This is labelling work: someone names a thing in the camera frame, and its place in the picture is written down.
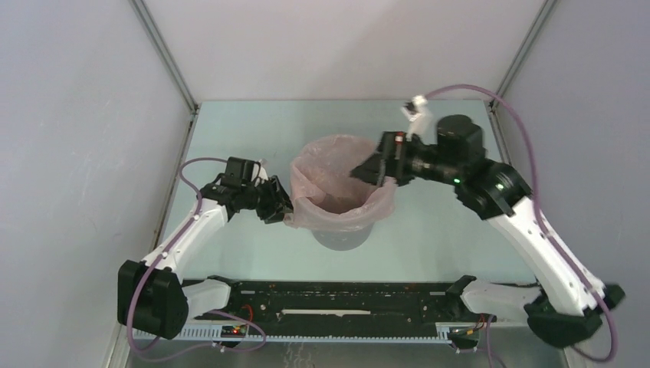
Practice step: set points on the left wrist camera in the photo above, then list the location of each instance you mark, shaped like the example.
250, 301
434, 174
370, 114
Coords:
259, 173

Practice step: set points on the pink plastic trash bag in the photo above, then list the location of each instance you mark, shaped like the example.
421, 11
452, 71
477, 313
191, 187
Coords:
324, 196

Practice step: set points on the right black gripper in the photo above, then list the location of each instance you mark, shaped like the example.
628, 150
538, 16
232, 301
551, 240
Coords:
389, 160

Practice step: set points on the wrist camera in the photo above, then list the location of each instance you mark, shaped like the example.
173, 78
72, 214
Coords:
418, 115
259, 173

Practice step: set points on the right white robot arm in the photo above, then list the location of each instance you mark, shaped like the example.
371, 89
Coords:
567, 304

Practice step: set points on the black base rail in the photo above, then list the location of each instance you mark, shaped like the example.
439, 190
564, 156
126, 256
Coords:
349, 308

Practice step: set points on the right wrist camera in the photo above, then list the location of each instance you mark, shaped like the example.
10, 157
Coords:
418, 115

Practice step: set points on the grey round trash bin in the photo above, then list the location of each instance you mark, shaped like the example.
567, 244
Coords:
343, 241

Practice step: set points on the small circuit board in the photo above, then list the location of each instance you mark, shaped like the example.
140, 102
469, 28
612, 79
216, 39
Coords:
233, 332

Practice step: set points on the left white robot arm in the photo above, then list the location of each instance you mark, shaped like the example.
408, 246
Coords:
151, 296

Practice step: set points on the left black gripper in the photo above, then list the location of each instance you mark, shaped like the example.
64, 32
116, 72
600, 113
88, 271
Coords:
277, 195

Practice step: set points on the right aluminium frame post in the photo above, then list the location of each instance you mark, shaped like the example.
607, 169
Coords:
540, 21

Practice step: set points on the left aluminium frame post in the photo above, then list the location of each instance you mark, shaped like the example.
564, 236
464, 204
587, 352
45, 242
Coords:
154, 34

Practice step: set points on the white toothed cable tray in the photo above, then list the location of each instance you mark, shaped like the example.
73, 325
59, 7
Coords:
210, 332

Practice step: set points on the aluminium frame post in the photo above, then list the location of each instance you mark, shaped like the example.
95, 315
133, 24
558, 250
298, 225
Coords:
154, 34
540, 21

